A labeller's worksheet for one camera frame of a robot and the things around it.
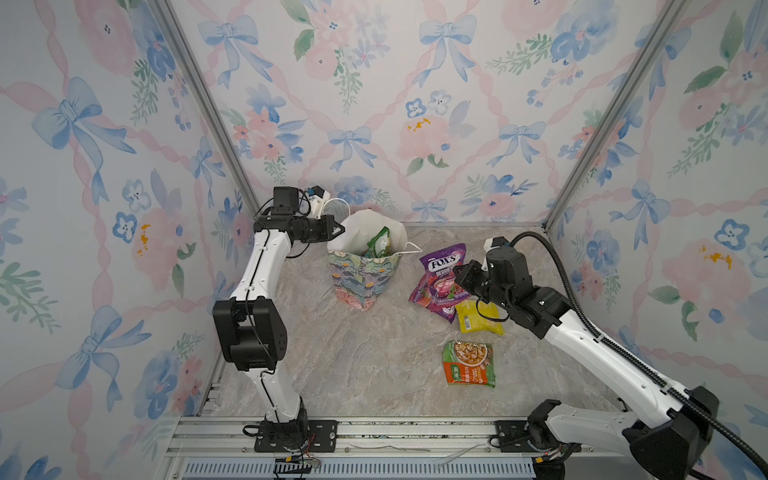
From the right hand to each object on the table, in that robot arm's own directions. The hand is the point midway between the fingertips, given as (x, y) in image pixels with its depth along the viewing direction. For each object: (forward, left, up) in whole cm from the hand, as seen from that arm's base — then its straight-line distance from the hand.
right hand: (452, 266), depth 75 cm
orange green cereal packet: (-15, -6, -26) cm, 31 cm away
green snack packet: (+14, +19, -8) cm, 25 cm away
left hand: (+14, +29, 0) cm, 32 cm away
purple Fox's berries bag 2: (-4, +3, -5) cm, 7 cm away
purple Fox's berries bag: (+4, 0, -1) cm, 4 cm away
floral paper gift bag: (+2, +24, -10) cm, 26 cm away
